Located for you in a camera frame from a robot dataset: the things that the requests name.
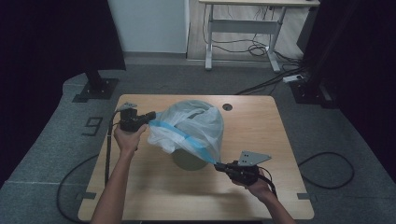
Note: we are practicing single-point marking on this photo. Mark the person's left hand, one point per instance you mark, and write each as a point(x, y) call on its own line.
point(129, 140)

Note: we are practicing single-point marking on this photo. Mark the white partition panel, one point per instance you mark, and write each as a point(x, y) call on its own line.
point(149, 25)

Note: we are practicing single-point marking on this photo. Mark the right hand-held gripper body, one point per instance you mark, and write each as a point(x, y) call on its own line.
point(246, 172)

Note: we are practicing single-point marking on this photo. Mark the grey tape strip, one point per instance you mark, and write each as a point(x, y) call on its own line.
point(86, 196)
point(303, 196)

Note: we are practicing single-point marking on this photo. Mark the white-legged wooden desk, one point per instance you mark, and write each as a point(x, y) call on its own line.
point(243, 26)

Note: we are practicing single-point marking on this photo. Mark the white plastic trash bag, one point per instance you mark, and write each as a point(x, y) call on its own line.
point(199, 127)

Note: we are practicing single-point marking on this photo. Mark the black curtain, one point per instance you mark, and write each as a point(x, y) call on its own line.
point(373, 77)
point(46, 46)

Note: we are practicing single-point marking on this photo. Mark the white power strip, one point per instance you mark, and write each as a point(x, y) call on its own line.
point(292, 78)

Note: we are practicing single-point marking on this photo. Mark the black metal stand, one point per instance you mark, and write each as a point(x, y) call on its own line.
point(311, 93)
point(96, 88)

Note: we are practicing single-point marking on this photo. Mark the person's right hand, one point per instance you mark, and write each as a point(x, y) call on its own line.
point(261, 189)

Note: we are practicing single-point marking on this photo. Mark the olive green trash bin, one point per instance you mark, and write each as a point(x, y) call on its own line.
point(186, 161)

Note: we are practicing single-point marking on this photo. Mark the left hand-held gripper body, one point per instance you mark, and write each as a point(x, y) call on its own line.
point(129, 121)

